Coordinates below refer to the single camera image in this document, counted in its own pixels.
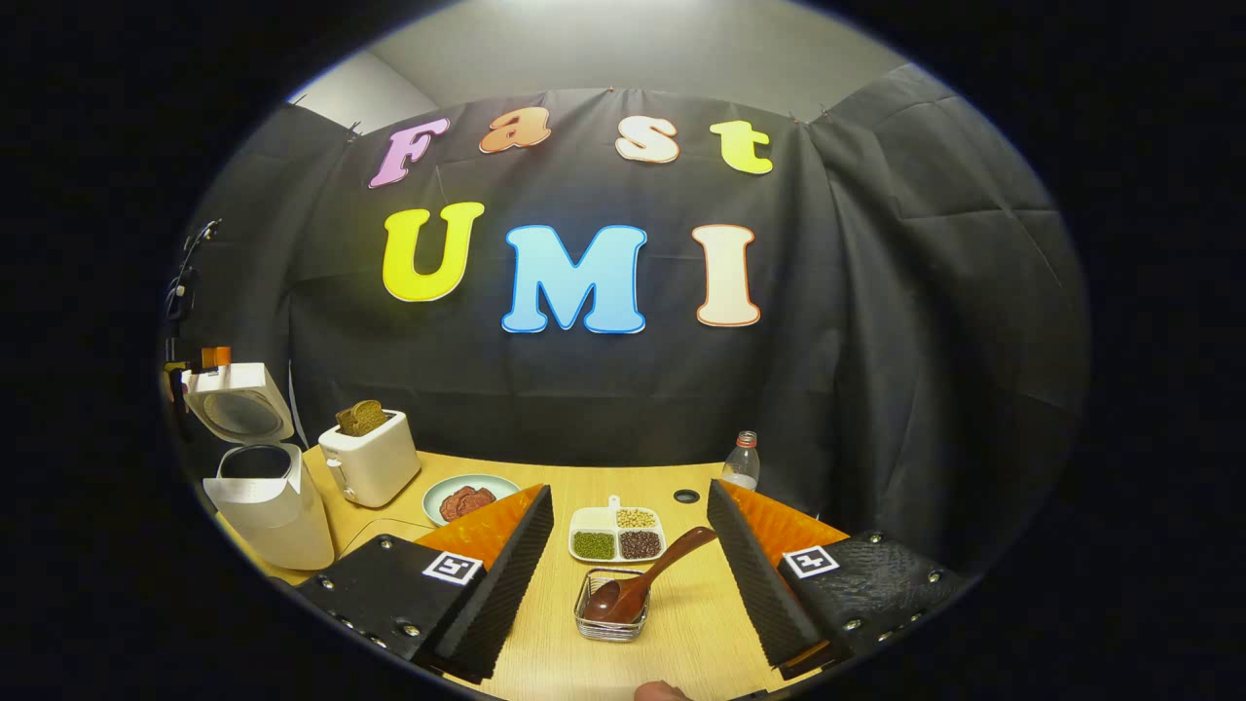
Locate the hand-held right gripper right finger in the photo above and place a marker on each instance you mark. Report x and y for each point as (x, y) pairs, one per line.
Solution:
(754, 584)

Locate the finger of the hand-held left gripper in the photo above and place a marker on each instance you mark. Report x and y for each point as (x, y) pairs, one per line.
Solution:
(216, 357)

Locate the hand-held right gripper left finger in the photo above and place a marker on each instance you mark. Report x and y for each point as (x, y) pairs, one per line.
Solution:
(496, 594)

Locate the brown wooden spoon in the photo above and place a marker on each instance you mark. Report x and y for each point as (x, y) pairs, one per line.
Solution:
(662, 570)

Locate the cream box of rice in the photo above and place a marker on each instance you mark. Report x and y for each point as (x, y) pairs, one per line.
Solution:
(375, 534)

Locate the white rice cooker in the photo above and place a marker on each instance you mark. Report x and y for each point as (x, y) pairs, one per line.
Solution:
(282, 526)

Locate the red meat slice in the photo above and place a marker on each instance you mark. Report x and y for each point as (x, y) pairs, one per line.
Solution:
(479, 498)
(453, 506)

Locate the green mung beans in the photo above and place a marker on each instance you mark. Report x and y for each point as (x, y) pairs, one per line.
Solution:
(593, 545)

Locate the light green plate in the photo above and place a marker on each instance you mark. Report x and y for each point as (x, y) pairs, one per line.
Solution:
(433, 501)

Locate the clear plastic water bottle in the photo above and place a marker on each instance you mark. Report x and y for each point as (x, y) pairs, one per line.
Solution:
(742, 467)

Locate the dark red beans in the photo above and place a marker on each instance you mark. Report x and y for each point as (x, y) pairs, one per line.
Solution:
(641, 544)

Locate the white divided dish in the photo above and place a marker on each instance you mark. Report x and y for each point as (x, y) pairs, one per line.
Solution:
(594, 518)

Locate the yellow soybeans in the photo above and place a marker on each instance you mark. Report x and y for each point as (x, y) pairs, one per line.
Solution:
(637, 518)

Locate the brown bread slice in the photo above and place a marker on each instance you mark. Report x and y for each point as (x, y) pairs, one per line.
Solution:
(362, 419)

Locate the white toaster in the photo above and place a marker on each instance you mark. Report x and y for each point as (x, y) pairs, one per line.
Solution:
(375, 467)

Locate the black backdrop cloth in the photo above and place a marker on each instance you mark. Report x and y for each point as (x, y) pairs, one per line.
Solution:
(876, 292)

